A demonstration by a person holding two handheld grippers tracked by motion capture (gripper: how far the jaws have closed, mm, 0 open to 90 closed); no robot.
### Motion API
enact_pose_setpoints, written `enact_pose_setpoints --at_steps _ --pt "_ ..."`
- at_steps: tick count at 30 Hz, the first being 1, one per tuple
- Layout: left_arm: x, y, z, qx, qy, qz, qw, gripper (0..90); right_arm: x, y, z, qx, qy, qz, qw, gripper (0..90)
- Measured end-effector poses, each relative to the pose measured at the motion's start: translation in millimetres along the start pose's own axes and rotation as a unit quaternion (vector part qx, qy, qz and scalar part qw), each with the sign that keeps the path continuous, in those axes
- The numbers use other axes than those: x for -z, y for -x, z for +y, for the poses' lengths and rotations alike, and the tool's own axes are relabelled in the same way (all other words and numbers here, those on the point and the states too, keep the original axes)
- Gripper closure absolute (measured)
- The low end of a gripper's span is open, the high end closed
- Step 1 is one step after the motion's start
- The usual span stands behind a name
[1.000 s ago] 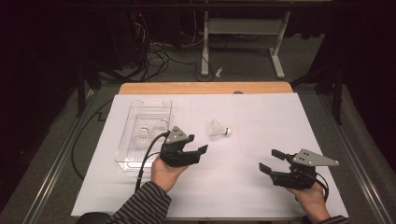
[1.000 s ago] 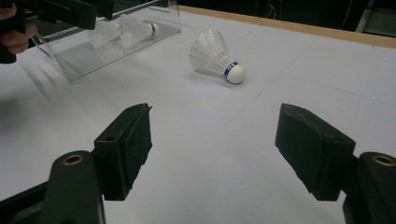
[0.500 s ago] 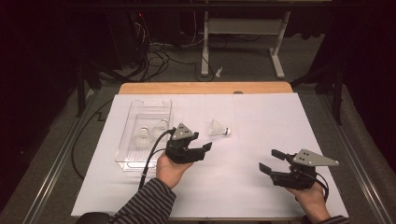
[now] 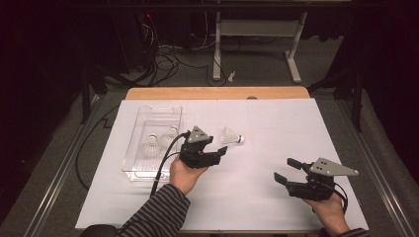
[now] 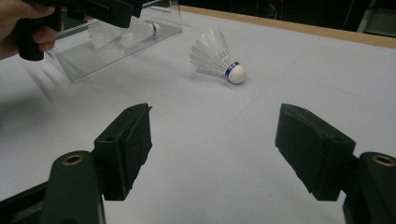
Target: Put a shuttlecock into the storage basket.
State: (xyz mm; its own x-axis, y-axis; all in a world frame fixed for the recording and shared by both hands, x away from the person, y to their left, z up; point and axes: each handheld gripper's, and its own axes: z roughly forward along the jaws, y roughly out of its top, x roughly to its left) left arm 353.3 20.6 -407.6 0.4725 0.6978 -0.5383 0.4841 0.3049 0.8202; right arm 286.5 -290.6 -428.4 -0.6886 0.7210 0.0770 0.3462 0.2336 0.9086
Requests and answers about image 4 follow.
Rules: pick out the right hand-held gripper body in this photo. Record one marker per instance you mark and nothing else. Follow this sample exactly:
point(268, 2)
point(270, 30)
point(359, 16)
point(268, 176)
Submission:
point(316, 187)

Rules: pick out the clear plastic bin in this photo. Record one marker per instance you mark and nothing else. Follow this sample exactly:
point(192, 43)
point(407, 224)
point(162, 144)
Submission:
point(145, 164)

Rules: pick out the person's right hand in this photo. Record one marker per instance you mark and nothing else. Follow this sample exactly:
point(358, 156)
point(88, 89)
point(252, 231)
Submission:
point(329, 214)

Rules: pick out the white plastic shuttlecock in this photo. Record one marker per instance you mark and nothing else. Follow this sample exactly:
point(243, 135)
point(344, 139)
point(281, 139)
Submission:
point(169, 138)
point(229, 135)
point(151, 149)

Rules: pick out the white metal stand frame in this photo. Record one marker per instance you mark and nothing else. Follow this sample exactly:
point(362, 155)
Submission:
point(257, 28)

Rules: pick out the small white floor object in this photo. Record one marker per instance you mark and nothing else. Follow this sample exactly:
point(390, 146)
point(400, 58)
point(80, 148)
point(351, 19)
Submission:
point(232, 75)

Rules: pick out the aluminium floor rail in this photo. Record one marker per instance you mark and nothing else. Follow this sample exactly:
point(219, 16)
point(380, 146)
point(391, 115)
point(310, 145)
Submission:
point(385, 184)
point(52, 191)

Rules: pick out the person's left hand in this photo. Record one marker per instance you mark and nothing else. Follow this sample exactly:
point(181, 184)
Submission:
point(186, 177)

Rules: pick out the black metal stand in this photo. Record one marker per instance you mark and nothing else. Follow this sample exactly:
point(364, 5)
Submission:
point(86, 98)
point(357, 105)

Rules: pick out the dark round object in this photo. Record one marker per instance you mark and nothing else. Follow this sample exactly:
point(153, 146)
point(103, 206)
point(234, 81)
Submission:
point(99, 232)

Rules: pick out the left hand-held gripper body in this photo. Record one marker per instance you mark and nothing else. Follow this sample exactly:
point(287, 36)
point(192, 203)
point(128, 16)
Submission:
point(197, 156)

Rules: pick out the dark equipment box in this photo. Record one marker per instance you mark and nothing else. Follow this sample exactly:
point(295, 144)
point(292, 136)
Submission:
point(135, 39)

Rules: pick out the wooden table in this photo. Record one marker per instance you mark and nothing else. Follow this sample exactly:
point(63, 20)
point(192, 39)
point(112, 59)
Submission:
point(214, 93)

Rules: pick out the small grey table grommet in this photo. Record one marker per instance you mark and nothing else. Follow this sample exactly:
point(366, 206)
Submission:
point(252, 97)

